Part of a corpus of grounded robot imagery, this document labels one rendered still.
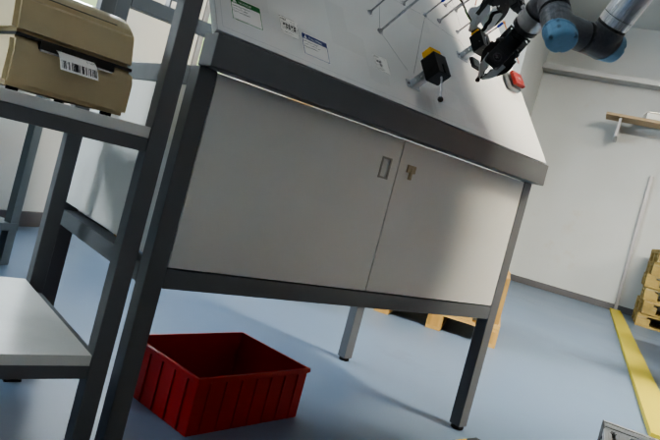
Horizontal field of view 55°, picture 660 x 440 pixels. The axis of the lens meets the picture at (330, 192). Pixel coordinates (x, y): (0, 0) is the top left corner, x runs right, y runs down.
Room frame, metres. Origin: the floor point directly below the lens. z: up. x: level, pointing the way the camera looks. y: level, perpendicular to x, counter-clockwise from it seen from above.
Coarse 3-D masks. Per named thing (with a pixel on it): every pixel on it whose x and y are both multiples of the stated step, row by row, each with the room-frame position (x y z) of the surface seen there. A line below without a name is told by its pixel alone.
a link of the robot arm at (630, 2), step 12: (612, 0) 1.49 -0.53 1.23; (624, 0) 1.46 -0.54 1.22; (636, 0) 1.45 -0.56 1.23; (648, 0) 1.45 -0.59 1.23; (612, 12) 1.49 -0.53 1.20; (624, 12) 1.47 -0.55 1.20; (636, 12) 1.47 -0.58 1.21; (600, 24) 1.51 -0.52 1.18; (612, 24) 1.49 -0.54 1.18; (624, 24) 1.48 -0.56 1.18; (600, 36) 1.51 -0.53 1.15; (612, 36) 1.50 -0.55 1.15; (624, 36) 1.54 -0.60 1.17; (588, 48) 1.52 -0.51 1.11; (600, 48) 1.52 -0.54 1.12; (612, 48) 1.52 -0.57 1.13; (624, 48) 1.53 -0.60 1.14; (600, 60) 1.56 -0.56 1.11; (612, 60) 1.55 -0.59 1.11
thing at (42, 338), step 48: (192, 0) 1.12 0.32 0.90; (0, 96) 0.96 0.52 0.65; (144, 144) 1.12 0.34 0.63; (48, 192) 1.48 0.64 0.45; (144, 192) 1.13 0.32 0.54; (48, 240) 1.47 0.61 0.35; (0, 288) 1.36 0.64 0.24; (0, 336) 1.09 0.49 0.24; (48, 336) 1.15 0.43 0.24; (96, 336) 1.12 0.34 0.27; (96, 384) 1.13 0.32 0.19
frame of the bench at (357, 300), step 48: (192, 96) 1.21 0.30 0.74; (192, 144) 1.22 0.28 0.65; (528, 192) 1.96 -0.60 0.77; (96, 240) 1.42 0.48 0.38; (48, 288) 1.64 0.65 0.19; (144, 288) 1.21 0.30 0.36; (192, 288) 1.27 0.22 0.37; (240, 288) 1.35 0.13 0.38; (288, 288) 1.43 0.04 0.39; (336, 288) 1.53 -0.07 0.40; (144, 336) 1.22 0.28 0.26; (480, 336) 1.94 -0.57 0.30; (96, 432) 1.23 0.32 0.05
